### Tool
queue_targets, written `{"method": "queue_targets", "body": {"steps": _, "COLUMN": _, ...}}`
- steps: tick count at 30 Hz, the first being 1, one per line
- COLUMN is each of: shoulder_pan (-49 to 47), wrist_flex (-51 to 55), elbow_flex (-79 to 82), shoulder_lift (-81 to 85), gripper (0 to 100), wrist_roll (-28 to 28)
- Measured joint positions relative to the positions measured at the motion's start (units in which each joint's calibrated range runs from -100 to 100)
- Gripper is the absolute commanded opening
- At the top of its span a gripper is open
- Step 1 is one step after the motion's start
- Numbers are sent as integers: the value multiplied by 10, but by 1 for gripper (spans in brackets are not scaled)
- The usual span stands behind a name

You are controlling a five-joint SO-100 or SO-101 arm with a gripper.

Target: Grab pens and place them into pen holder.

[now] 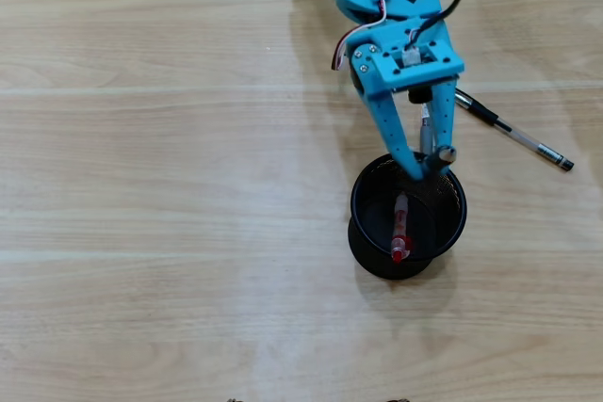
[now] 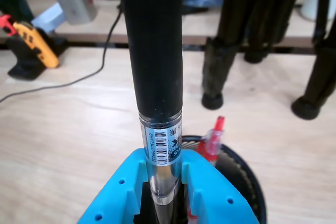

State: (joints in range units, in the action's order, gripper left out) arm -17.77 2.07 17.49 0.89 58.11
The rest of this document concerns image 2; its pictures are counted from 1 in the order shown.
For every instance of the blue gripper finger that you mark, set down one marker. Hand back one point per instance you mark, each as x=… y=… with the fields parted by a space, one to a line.
x=215 y=195
x=118 y=190

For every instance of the black grip retractable pen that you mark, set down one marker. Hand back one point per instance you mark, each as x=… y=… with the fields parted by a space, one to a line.
x=155 y=51

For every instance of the black mesh pen holder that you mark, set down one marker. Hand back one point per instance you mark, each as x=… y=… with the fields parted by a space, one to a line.
x=244 y=179

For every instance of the red retractable pen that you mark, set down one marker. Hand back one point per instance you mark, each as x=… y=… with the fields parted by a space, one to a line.
x=215 y=140

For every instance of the yellow game controller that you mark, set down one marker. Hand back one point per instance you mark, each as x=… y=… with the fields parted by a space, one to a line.
x=34 y=43

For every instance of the red game controller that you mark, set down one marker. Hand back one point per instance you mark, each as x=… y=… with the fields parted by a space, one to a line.
x=6 y=24

